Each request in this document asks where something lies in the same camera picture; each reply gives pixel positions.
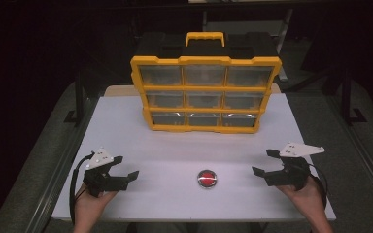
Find grey metal post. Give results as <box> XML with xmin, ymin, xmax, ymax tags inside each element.
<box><xmin>275</xmin><ymin>8</ymin><xmax>295</xmax><ymax>83</ymax></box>

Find round red silver-rimmed disc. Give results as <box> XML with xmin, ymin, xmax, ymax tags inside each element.
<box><xmin>196</xmin><ymin>169</ymin><xmax>219</xmax><ymax>189</ymax></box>

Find person's right hand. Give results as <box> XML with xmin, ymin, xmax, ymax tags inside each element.
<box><xmin>276</xmin><ymin>176</ymin><xmax>329</xmax><ymax>224</ymax></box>

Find grid of small organizer compartments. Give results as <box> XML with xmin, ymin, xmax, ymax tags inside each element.
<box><xmin>138</xmin><ymin>64</ymin><xmax>276</xmax><ymax>128</ymax></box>

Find clear pull-out plastic drawer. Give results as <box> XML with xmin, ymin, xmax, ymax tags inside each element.
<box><xmin>185</xmin><ymin>91</ymin><xmax>225</xmax><ymax>110</ymax></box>

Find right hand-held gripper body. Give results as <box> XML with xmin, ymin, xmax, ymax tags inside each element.
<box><xmin>266</xmin><ymin>141</ymin><xmax>325</xmax><ymax>191</ymax></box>

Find yellow carry handle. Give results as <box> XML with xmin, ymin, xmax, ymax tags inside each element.
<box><xmin>185</xmin><ymin>31</ymin><xmax>226</xmax><ymax>48</ymax></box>

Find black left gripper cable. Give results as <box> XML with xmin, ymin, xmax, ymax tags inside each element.
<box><xmin>69</xmin><ymin>151</ymin><xmax>95</xmax><ymax>226</ymax></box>

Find black metal stand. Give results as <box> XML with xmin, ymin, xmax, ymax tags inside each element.
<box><xmin>63</xmin><ymin>64</ymin><xmax>89</xmax><ymax>126</ymax></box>
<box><xmin>339</xmin><ymin>66</ymin><xmax>368</xmax><ymax>126</ymax></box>

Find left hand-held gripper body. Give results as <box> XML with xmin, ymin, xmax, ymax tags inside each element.
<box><xmin>83</xmin><ymin>147</ymin><xmax>130</xmax><ymax>198</ymax></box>

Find yellow and black parts organizer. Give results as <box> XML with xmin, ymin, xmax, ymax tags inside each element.
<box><xmin>129</xmin><ymin>31</ymin><xmax>283</xmax><ymax>135</ymax></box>

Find person's left hand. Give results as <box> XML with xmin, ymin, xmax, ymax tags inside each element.
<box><xmin>74</xmin><ymin>183</ymin><xmax>119</xmax><ymax>224</ymax></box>

